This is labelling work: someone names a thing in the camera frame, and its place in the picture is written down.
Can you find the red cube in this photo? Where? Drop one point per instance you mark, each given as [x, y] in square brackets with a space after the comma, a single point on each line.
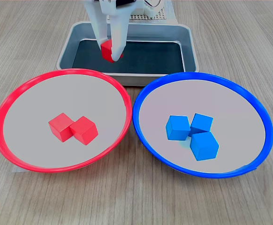
[60, 127]
[106, 50]
[85, 131]

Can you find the black tray mat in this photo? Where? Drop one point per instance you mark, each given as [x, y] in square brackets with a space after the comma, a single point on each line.
[164, 58]

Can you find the steel tray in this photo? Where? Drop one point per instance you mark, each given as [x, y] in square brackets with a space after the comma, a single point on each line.
[188, 47]

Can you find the blue cube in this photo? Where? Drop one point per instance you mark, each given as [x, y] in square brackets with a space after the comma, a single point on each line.
[203, 146]
[202, 122]
[177, 129]

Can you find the blue-rimmed white plate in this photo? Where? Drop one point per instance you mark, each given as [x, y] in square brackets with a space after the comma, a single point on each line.
[232, 105]

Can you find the red-rimmed white plate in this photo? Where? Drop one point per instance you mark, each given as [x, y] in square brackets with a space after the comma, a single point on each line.
[33, 145]

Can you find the white tape piece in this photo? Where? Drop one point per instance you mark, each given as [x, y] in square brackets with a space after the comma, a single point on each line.
[15, 170]

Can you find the pale perforated base plate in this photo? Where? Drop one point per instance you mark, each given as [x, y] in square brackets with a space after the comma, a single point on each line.
[162, 15]

